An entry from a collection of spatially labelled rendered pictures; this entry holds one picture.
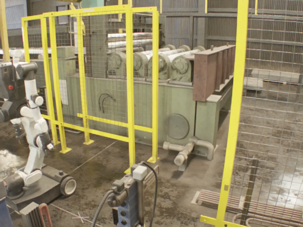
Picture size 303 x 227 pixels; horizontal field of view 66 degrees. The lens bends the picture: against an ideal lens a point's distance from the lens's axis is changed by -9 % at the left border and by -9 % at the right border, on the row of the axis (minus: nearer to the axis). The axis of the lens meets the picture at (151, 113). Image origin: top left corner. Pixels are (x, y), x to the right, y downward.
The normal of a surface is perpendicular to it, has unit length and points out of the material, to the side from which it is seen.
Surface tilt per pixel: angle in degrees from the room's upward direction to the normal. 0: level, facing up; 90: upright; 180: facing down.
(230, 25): 90
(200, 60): 90
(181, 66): 90
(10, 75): 90
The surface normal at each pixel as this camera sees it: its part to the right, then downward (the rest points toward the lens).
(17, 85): 0.85, 0.33
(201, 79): -0.44, 0.29
